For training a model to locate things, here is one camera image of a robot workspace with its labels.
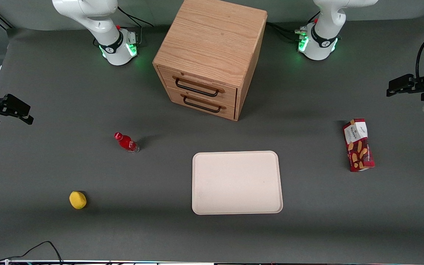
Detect red tartan shortbread cookie box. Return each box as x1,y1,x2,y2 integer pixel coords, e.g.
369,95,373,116
342,118,375,172

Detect cream rectangular tray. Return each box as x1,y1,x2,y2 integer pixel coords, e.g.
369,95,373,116
192,151,283,215

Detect yellow lemon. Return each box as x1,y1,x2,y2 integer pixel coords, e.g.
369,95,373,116
69,191,87,210

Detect red plastic bottle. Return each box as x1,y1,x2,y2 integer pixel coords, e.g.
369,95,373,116
114,132,140,154

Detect wooden two-drawer cabinet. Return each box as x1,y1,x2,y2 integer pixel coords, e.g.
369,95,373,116
152,0,268,121

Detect black cables at left arm base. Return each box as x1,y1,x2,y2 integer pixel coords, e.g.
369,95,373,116
266,11,321,42

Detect black cables at arm base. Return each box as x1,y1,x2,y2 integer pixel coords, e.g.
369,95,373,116
266,11,321,42
117,6,154,46

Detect black cable at table edge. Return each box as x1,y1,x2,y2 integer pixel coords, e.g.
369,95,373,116
0,241,64,265

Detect black cables at right arm base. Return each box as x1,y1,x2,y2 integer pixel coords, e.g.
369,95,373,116
117,6,154,46

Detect wooden drawer with black handle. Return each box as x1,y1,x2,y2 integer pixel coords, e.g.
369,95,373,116
157,66,238,107
166,86,237,120

